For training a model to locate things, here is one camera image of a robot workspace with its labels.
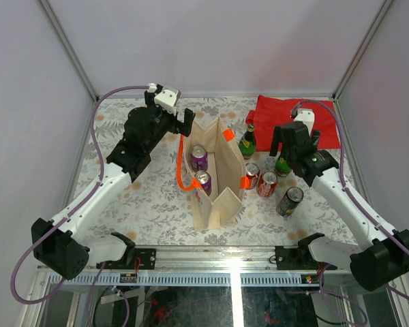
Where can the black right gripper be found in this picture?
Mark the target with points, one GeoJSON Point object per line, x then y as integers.
{"type": "Point", "coordinates": [277, 139]}

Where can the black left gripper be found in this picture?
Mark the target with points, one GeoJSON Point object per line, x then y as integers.
{"type": "Point", "coordinates": [183, 127]}

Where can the green glass bottle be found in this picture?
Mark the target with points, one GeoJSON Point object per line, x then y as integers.
{"type": "Point", "coordinates": [247, 144]}
{"type": "Point", "coordinates": [282, 168]}

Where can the red cola can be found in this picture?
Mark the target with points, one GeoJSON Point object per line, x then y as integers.
{"type": "Point", "coordinates": [267, 184]}
{"type": "Point", "coordinates": [252, 174]}

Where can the purple soda can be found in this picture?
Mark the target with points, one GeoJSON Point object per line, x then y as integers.
{"type": "Point", "coordinates": [199, 158]}
{"type": "Point", "coordinates": [204, 178]}

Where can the beige canvas bag orange handles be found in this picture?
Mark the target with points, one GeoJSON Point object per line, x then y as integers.
{"type": "Point", "coordinates": [217, 207]}

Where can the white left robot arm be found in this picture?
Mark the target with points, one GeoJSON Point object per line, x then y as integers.
{"type": "Point", "coordinates": [60, 243]}

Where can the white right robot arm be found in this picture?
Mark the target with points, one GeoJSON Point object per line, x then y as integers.
{"type": "Point", "coordinates": [381, 253]}

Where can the black energy drink can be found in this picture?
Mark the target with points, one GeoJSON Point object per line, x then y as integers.
{"type": "Point", "coordinates": [290, 201]}

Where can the red cloth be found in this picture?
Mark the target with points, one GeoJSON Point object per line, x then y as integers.
{"type": "Point", "coordinates": [270, 112]}

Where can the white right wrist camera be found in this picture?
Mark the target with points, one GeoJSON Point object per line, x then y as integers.
{"type": "Point", "coordinates": [306, 116]}

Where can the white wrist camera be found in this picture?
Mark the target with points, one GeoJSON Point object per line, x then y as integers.
{"type": "Point", "coordinates": [306, 116]}
{"type": "Point", "coordinates": [164, 96]}

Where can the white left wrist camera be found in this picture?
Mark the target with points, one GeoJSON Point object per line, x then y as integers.
{"type": "Point", "coordinates": [164, 96]}

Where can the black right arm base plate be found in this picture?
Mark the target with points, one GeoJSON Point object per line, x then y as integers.
{"type": "Point", "coordinates": [295, 258]}

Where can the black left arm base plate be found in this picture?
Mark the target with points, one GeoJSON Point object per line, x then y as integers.
{"type": "Point", "coordinates": [135, 259]}

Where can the aluminium front rail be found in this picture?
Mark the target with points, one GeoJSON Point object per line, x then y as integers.
{"type": "Point", "coordinates": [193, 259]}

